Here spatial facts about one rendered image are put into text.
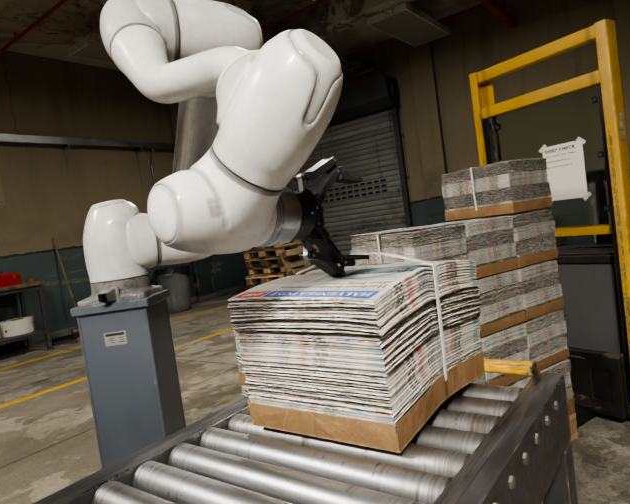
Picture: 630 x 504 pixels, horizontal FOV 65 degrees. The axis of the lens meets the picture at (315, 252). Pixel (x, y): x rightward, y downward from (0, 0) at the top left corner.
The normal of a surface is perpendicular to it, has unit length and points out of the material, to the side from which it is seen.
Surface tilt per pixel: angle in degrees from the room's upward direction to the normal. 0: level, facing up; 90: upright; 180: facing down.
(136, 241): 91
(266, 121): 109
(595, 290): 90
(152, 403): 90
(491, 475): 0
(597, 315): 90
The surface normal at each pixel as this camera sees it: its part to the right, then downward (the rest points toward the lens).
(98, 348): 0.01, 0.05
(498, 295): 0.54, -0.04
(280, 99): -0.07, 0.33
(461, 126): -0.60, 0.12
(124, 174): 0.79, -0.07
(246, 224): 0.60, 0.62
